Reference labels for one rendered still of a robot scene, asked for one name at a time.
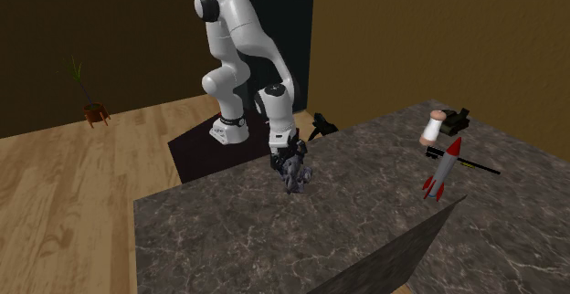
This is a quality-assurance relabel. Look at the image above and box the grey figure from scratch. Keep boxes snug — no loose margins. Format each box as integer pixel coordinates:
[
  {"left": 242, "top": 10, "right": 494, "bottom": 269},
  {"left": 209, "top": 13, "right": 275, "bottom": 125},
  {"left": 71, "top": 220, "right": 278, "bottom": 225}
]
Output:
[{"left": 279, "top": 155, "right": 313, "bottom": 194}]

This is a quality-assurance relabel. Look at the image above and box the black angular object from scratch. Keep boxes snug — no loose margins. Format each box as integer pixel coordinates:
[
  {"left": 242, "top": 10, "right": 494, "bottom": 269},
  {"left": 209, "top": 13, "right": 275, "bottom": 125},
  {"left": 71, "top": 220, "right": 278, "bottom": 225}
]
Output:
[{"left": 307, "top": 111, "right": 340, "bottom": 142}]

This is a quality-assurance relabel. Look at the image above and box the dark robot stand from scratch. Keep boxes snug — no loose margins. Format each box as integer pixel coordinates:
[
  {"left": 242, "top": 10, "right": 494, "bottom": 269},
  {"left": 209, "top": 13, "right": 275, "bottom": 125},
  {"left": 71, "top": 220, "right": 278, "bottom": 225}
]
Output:
[{"left": 167, "top": 107, "right": 274, "bottom": 184}]

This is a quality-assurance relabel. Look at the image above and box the dark tall cabinet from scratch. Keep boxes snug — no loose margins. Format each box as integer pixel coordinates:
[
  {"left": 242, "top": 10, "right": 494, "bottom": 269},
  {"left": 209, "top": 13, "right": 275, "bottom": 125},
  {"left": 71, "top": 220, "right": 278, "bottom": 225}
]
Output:
[{"left": 198, "top": 0, "right": 316, "bottom": 115}]

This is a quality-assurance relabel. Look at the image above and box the white tan roll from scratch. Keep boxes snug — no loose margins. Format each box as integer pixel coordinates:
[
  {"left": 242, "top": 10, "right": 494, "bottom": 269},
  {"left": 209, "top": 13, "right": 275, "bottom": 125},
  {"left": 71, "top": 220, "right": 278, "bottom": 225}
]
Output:
[{"left": 418, "top": 110, "right": 448, "bottom": 147}]

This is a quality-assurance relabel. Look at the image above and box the grey red toy rocket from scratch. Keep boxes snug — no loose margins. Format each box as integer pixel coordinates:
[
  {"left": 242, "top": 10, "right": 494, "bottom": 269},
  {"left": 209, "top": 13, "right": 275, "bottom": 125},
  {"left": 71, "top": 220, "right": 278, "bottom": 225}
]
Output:
[{"left": 421, "top": 136, "right": 463, "bottom": 203}]

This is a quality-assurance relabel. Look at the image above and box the dark green toy vehicle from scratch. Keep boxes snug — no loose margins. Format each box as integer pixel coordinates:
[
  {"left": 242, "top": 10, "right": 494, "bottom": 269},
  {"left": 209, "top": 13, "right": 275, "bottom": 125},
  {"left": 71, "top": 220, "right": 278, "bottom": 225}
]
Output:
[{"left": 439, "top": 107, "right": 471, "bottom": 138}]

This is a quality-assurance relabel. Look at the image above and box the black pen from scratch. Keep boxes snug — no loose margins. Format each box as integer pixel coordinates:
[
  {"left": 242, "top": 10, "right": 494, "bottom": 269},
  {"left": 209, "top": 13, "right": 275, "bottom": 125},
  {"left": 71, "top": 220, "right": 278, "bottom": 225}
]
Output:
[{"left": 425, "top": 145, "right": 501, "bottom": 176}]

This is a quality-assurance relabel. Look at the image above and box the potted plant on stand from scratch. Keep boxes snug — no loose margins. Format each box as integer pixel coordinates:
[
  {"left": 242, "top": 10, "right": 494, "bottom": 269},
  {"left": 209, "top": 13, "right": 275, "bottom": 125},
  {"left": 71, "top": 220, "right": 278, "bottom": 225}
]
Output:
[{"left": 57, "top": 55, "right": 111, "bottom": 129}]

